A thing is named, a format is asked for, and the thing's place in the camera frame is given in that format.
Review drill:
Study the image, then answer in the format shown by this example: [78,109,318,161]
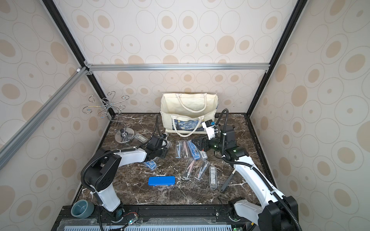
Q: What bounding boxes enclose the silver aluminium crossbar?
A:
[87,63,270,71]

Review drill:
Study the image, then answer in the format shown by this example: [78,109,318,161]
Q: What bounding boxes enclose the cream canvas tote bag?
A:
[161,93,219,138]

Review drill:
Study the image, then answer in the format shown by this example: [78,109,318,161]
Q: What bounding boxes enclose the pink compass case upper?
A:
[182,140,189,158]

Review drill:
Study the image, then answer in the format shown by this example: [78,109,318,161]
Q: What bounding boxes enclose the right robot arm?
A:
[192,109,302,231]

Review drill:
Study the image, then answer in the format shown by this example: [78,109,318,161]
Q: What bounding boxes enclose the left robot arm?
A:
[81,116,168,220]

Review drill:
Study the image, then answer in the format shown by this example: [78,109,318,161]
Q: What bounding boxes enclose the blue compass case flat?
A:
[148,176,175,186]

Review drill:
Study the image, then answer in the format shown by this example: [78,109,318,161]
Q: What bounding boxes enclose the silver aluminium left rail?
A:
[1,67,87,168]

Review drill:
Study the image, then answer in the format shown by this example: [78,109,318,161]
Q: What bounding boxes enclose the clear compass case right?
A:
[209,166,218,190]

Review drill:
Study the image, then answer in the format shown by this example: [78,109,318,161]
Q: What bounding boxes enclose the chrome wire cup rack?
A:
[82,91,135,144]

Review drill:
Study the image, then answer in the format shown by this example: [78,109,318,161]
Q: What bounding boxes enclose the pink compass clear case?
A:
[182,159,196,180]

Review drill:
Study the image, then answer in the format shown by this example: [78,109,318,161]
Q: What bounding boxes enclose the light blue compass case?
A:
[175,140,182,158]

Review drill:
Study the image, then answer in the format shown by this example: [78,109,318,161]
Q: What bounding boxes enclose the clear case near rack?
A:
[134,133,148,144]

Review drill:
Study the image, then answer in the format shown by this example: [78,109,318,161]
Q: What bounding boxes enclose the blue compass clear case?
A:
[187,140,200,160]

